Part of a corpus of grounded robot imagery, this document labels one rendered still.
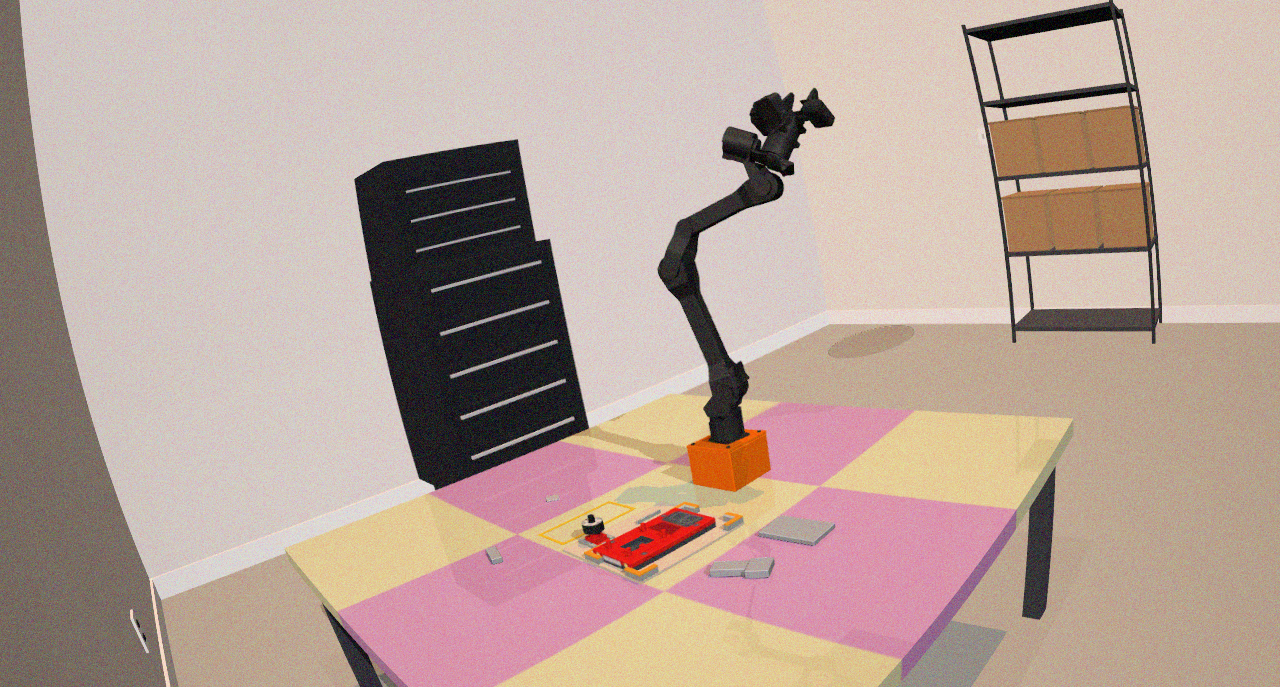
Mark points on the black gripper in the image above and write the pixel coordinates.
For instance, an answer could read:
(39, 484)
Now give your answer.
(813, 110)

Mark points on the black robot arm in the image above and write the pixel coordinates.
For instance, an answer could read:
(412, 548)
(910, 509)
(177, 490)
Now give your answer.
(728, 380)

